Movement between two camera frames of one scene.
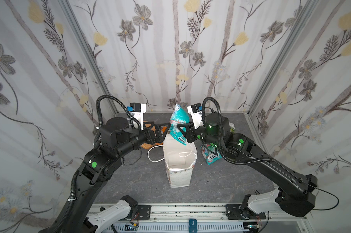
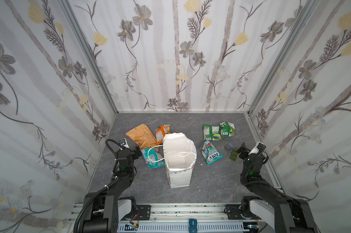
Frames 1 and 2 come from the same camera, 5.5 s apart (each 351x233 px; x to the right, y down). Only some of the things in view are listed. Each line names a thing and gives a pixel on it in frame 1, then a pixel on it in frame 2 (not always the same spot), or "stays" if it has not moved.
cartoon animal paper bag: x=180 y=160 stays
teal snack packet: x=211 y=154 stays
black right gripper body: x=191 y=133 to x=245 y=151
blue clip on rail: x=193 y=225 stays
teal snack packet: x=180 y=115 to x=154 y=156
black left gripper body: x=152 y=135 to x=136 y=152
